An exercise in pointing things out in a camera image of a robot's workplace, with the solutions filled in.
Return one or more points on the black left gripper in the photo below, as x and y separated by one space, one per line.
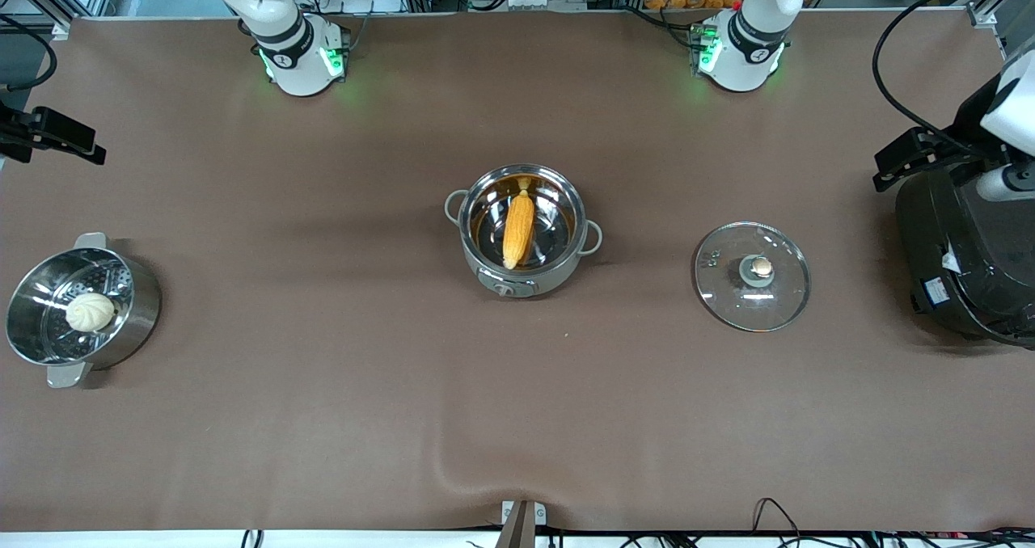
960 153

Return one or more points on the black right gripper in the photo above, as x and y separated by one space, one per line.
18 134

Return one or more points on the glass pot lid with knob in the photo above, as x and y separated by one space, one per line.
756 289

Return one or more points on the yellow corn cob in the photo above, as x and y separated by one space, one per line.
518 229

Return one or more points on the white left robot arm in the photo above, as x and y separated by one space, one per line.
756 39

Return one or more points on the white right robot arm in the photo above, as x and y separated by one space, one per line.
283 31

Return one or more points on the stainless steel steamer pot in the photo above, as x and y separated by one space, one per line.
137 305

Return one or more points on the grey electric cooking pot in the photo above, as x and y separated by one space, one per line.
508 285

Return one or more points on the black rice cooker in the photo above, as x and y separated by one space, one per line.
954 257

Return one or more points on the white steamed bun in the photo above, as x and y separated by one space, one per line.
90 312

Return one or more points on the white power strip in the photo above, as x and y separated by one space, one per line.
543 2

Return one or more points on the brown table mat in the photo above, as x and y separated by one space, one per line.
517 419

